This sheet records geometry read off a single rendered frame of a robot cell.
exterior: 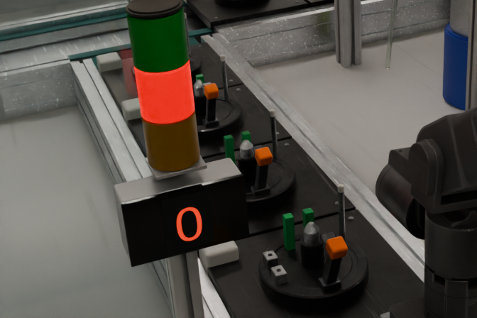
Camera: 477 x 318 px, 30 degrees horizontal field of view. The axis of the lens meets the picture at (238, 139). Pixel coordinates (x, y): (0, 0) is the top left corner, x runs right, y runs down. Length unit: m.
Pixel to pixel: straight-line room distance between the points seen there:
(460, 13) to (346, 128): 0.31
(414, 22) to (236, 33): 0.45
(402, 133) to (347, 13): 0.36
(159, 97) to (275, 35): 1.25
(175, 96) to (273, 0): 1.35
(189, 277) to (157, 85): 0.24
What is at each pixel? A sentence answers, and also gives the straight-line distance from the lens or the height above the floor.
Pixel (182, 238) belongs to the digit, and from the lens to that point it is 0.86.
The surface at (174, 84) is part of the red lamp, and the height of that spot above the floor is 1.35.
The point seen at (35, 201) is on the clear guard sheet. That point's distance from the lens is 0.87.
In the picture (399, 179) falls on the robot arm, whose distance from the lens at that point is 0.80.
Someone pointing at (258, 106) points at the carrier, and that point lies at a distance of 1.60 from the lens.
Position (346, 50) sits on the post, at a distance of 2.00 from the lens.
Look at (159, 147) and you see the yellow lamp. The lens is 0.82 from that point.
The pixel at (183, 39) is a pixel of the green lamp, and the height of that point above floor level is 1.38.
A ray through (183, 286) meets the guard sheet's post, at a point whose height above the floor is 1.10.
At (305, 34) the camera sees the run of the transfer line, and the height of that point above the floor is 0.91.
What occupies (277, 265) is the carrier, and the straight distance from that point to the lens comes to 1.12.
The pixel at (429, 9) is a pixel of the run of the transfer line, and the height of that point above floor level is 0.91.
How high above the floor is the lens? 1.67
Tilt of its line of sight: 28 degrees down
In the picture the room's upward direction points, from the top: 5 degrees counter-clockwise
